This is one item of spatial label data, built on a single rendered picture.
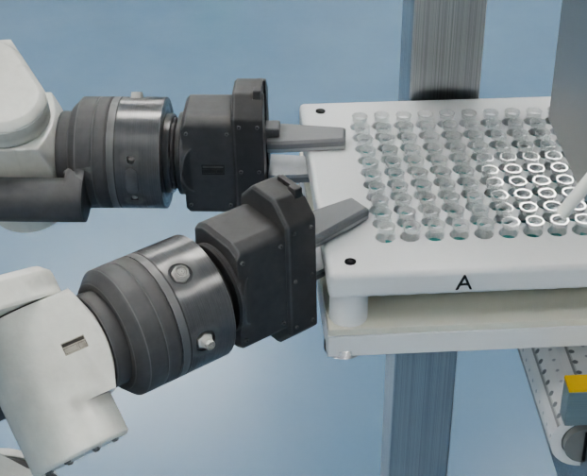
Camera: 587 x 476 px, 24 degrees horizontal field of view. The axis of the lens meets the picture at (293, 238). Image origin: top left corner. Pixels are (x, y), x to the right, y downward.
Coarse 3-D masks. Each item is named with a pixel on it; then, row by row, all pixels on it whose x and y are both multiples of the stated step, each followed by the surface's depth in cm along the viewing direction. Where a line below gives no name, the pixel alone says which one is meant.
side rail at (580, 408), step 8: (568, 392) 95; (584, 392) 95; (568, 400) 95; (576, 400) 95; (584, 400) 96; (568, 408) 96; (576, 408) 96; (584, 408) 96; (568, 416) 96; (576, 416) 96; (584, 416) 96; (568, 424) 97; (576, 424) 97; (584, 424) 97
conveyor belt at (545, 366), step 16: (528, 352) 107; (544, 352) 105; (560, 352) 104; (576, 352) 104; (528, 368) 106; (544, 368) 104; (560, 368) 103; (576, 368) 103; (544, 384) 103; (560, 384) 102; (544, 400) 102; (560, 400) 101; (544, 416) 102; (560, 416) 99; (560, 432) 99; (560, 448) 100; (576, 464) 101
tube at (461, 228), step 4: (456, 220) 96; (460, 220) 96; (464, 220) 96; (452, 224) 96; (456, 224) 97; (460, 224) 97; (464, 224) 97; (468, 224) 96; (452, 228) 96; (456, 228) 96; (460, 228) 95; (464, 228) 95; (468, 228) 96; (452, 232) 96; (456, 232) 96; (460, 232) 96; (464, 232) 96; (468, 232) 96; (452, 236) 96; (456, 236) 96; (460, 236) 96; (464, 236) 96; (468, 236) 96
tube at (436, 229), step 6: (432, 222) 96; (438, 222) 96; (432, 228) 95; (438, 228) 97; (444, 228) 96; (432, 234) 96; (438, 234) 96; (432, 240) 96; (438, 240) 96; (432, 294) 98
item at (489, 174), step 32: (384, 128) 108; (448, 128) 107; (512, 128) 108; (544, 128) 107; (384, 160) 104; (416, 160) 104; (480, 160) 103; (512, 160) 103; (416, 192) 100; (448, 192) 99; (480, 192) 99; (512, 192) 101; (544, 192) 100; (448, 224) 98
